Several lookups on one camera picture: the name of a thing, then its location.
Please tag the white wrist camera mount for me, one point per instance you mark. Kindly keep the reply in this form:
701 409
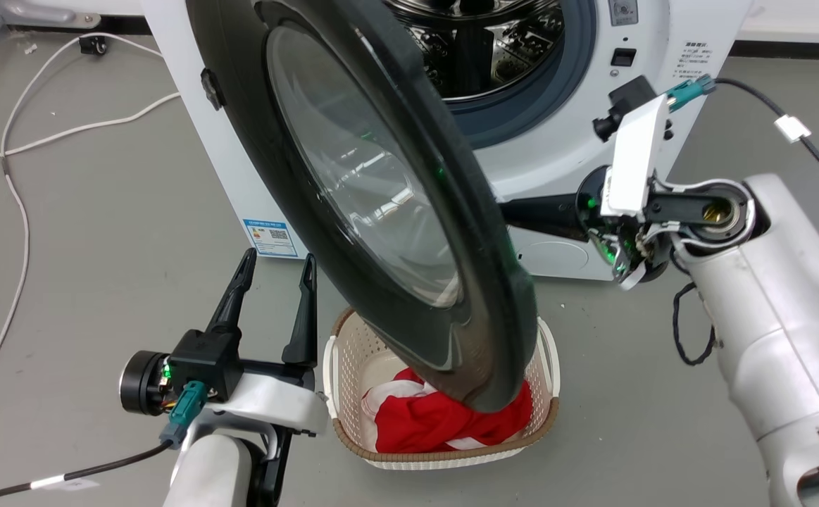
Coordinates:
636 158
275 405

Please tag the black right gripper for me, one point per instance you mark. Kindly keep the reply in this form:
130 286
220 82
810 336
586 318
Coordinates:
610 243

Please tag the red and white garment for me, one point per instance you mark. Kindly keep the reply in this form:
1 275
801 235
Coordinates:
423 422

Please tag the black door latch hook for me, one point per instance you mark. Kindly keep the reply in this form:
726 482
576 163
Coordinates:
212 89

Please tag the round white filter cover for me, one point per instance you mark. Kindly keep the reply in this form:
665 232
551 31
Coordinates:
557 259

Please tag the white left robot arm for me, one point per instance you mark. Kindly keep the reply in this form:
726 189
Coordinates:
212 472

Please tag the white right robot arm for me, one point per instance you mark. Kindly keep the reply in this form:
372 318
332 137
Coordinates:
775 303

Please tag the white front-load washing machine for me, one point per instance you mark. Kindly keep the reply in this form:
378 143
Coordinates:
564 169

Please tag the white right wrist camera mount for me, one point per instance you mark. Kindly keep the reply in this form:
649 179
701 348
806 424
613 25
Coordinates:
636 158

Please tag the dark round washing machine door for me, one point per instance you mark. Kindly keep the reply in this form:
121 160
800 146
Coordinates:
381 211

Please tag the black caster wheel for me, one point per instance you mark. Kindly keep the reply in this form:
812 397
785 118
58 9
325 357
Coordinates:
93 45

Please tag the white basket with brown rim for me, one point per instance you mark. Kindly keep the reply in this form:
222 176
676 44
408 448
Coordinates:
353 366

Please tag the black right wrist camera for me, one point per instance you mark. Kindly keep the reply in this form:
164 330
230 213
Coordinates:
624 102

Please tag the steel washing machine drum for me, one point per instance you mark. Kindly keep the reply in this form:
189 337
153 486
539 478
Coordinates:
501 49

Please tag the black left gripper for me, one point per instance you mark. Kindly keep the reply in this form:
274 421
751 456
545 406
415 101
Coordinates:
201 362

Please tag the grey-blue rubber door gasket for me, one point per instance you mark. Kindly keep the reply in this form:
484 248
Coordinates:
571 77

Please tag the blue and white energy sticker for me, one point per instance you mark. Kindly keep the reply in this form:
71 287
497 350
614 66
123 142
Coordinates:
270 238

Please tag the grey furniture base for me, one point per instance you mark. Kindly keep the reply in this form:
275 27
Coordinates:
43 13

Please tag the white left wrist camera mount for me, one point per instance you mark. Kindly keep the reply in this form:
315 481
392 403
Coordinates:
275 405

